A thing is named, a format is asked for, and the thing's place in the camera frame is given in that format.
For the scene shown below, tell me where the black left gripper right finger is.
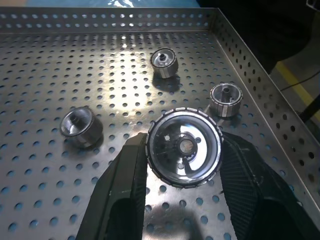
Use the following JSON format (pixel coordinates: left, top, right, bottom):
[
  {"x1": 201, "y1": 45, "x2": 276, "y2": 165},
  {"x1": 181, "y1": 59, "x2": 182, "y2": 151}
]
[{"x1": 219, "y1": 131, "x2": 320, "y2": 240}]

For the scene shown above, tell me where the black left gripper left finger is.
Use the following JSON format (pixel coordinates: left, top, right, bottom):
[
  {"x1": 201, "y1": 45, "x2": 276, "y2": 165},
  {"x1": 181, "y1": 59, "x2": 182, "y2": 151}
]
[{"x1": 75, "y1": 132, "x2": 151, "y2": 240}]

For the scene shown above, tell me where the silver metal roller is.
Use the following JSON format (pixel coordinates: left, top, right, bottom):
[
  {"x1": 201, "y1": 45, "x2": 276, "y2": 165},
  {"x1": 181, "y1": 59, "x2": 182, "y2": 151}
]
[
  {"x1": 209, "y1": 83, "x2": 244, "y2": 118},
  {"x1": 150, "y1": 49, "x2": 179, "y2": 79},
  {"x1": 146, "y1": 107, "x2": 223, "y2": 189},
  {"x1": 60, "y1": 106, "x2": 104, "y2": 149}
]

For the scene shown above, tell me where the perforated steel tray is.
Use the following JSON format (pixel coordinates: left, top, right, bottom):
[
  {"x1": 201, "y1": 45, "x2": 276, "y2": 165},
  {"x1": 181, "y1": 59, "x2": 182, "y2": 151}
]
[{"x1": 0, "y1": 6, "x2": 320, "y2": 240}]

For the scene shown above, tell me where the thin black floor cable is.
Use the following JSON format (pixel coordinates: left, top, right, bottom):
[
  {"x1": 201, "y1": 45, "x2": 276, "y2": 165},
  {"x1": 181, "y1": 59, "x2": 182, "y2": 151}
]
[{"x1": 281, "y1": 72, "x2": 320, "y2": 91}]

